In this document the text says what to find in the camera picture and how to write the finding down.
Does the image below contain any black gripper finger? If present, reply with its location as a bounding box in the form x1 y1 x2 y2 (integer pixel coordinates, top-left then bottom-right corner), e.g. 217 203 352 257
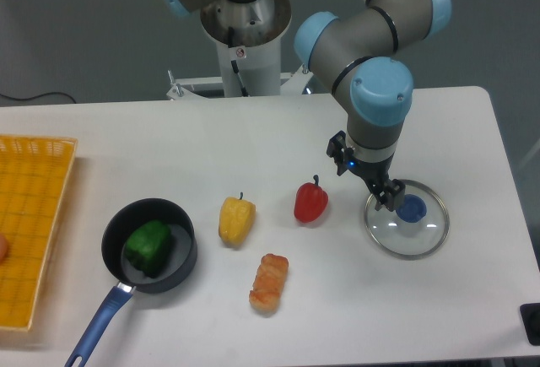
327 131 347 176
372 179 406 212

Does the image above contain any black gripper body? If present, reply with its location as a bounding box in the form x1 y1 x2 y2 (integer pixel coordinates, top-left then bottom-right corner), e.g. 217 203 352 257
345 150 393 190

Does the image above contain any glass pot lid blue knob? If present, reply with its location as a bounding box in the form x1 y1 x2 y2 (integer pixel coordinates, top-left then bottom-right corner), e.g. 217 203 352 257
363 178 451 261

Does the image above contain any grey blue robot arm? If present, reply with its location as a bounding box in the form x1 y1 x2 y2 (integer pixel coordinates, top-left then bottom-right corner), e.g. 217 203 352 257
165 0 452 211

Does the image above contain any red toy bell pepper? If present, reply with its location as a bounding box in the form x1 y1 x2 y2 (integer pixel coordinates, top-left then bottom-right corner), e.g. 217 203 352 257
294 175 329 224

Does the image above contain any yellow toy bell pepper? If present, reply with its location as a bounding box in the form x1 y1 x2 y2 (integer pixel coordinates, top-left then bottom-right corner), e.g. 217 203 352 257
219 192 257 247

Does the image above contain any toy bread roll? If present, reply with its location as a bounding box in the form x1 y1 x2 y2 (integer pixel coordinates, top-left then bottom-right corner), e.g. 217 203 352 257
249 253 289 313

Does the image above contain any black device at table edge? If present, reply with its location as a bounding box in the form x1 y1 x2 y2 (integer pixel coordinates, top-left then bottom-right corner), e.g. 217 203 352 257
520 303 540 346

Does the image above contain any green toy bell pepper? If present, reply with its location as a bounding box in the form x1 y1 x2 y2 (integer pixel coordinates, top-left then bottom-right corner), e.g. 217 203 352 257
124 219 172 278

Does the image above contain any yellow woven basket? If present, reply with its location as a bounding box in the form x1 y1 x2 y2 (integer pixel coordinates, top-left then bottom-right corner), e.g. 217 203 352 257
1 134 78 332

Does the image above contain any orange object in basket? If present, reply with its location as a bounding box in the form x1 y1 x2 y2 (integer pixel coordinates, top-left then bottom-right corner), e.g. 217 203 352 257
0 234 9 262

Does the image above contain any white pedestal base frame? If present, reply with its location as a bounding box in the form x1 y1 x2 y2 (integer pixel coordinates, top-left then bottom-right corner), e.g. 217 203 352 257
165 62 313 100

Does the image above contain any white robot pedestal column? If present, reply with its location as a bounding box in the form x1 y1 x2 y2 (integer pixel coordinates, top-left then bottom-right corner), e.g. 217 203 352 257
200 0 291 77

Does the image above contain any black cable on pedestal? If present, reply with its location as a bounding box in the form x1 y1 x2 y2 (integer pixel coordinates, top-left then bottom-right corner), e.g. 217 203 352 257
227 25 250 98

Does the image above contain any black saucepan blue handle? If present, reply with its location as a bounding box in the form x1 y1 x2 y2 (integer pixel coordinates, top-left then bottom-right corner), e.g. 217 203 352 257
66 198 197 366

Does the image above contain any black floor cable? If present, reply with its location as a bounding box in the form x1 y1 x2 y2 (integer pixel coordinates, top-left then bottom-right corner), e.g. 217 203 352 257
0 91 77 104

